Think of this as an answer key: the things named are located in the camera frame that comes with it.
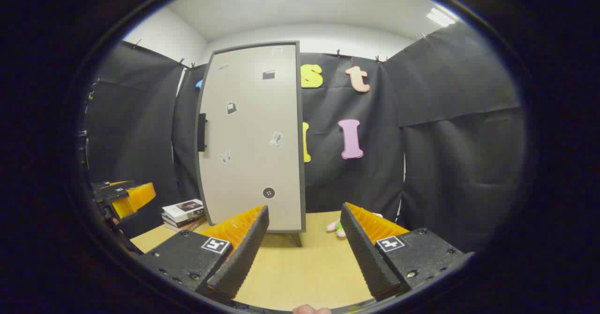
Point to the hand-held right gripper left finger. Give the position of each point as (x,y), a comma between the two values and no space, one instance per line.
(243,253)

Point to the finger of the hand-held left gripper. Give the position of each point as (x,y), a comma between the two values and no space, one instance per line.
(136,198)

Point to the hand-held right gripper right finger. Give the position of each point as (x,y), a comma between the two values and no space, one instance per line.
(363,253)

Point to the dark cover book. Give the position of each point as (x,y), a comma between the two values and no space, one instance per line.
(185,222)

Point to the grey cabinet door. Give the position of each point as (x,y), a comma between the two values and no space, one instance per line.
(253,164)

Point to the black backdrop cloth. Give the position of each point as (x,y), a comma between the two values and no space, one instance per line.
(445,140)

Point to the pink and green plush toy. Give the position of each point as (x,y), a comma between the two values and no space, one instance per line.
(338,227)

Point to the small ceiling light panel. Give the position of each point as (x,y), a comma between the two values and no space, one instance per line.
(440,17)

